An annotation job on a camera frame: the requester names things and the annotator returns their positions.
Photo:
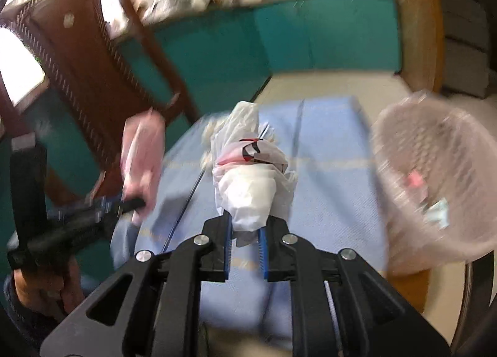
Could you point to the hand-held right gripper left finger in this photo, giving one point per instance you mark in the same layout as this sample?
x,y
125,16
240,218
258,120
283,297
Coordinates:
x,y
228,260

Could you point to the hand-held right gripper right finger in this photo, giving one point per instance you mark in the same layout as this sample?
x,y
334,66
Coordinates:
x,y
264,256

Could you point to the white dish rack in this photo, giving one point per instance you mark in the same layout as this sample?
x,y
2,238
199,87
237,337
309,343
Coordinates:
x,y
163,2

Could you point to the teal kitchen base cabinets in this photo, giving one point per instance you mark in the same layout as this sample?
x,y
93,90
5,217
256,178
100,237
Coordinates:
x,y
310,38

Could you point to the white plastic bag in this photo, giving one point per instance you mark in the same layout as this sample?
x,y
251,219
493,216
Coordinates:
x,y
244,194

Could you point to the blue tablecloth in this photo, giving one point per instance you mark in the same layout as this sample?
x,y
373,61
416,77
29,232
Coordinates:
x,y
330,186

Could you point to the pink plastic wastebasket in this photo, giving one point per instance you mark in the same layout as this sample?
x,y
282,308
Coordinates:
x,y
427,147

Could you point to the person's left hand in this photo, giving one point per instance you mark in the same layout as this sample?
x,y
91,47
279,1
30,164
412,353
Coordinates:
x,y
39,289

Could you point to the carved wooden chair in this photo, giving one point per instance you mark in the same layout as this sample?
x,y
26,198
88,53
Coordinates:
x,y
77,70

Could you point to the deep pink plastic bag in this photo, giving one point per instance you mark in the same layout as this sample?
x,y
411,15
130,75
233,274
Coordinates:
x,y
414,179

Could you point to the light pink plastic bag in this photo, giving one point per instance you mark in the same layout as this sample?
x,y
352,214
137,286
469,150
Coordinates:
x,y
141,155

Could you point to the person's left forearm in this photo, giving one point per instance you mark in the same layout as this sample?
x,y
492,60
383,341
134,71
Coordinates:
x,y
17,314

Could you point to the wooden framed glass door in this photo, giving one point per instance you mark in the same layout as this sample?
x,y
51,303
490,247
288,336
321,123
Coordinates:
x,y
419,11

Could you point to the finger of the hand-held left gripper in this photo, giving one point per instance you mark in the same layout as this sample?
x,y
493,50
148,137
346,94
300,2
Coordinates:
x,y
124,205

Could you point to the grey refrigerator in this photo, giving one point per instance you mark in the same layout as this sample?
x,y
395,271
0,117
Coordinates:
x,y
466,31

